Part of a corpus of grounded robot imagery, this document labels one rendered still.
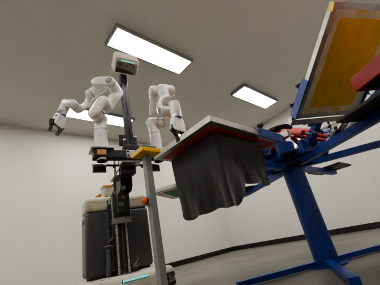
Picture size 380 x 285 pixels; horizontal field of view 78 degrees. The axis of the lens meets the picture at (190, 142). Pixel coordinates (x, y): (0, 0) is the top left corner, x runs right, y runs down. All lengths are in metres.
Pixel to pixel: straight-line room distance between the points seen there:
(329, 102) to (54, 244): 4.54
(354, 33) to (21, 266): 4.98
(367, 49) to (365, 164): 3.86
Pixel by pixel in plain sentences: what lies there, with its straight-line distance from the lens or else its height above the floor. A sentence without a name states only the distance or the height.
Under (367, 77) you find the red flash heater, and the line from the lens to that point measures 1.69.
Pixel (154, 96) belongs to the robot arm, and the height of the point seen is 1.54.
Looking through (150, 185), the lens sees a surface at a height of 0.73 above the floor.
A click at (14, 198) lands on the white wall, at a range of 5.00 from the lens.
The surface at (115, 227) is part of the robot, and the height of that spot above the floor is 0.63.
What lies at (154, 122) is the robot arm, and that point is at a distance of 2.04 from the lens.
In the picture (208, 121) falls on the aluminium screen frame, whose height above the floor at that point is 0.98.
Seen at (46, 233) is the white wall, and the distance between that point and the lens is 4.95.
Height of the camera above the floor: 0.39
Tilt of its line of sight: 23 degrees up
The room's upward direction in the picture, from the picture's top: 12 degrees counter-clockwise
